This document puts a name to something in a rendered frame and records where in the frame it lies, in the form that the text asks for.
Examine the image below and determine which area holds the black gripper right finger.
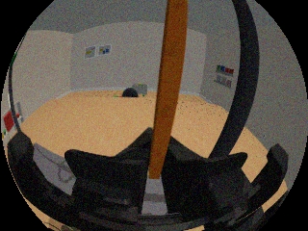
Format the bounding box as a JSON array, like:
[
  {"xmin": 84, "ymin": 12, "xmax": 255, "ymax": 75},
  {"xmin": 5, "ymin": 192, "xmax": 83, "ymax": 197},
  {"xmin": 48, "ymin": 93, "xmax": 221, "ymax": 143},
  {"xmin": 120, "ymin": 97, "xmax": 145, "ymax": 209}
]
[{"xmin": 161, "ymin": 136, "xmax": 247, "ymax": 214}]

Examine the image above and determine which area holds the grey loop with orange handle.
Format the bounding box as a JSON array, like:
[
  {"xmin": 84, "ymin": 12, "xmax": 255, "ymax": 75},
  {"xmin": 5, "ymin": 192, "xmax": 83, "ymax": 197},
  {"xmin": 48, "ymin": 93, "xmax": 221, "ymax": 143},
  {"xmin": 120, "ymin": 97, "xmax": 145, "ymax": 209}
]
[{"xmin": 149, "ymin": 0, "xmax": 189, "ymax": 180}]

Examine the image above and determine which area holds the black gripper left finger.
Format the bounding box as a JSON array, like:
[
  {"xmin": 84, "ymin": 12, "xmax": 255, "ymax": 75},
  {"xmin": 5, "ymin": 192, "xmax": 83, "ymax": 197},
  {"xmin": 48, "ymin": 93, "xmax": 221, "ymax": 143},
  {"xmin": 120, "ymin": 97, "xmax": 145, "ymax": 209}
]
[{"xmin": 64, "ymin": 127, "xmax": 153, "ymax": 215}]

